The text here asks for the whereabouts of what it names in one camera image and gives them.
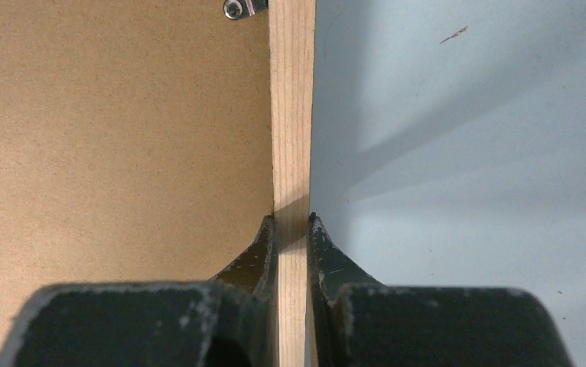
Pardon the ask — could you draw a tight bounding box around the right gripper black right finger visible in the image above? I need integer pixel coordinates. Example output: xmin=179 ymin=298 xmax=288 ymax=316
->
xmin=307 ymin=214 xmax=573 ymax=366

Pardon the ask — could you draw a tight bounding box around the brown cardboard backing board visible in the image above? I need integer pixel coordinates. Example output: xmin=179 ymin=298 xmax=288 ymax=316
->
xmin=0 ymin=1 xmax=273 ymax=348

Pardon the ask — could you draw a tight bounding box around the wooden picture frame with glass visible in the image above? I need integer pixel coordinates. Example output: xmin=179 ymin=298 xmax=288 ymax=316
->
xmin=269 ymin=1 xmax=317 ymax=366

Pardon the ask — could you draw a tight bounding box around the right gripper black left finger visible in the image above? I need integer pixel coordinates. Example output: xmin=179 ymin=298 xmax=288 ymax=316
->
xmin=0 ymin=216 xmax=278 ymax=366

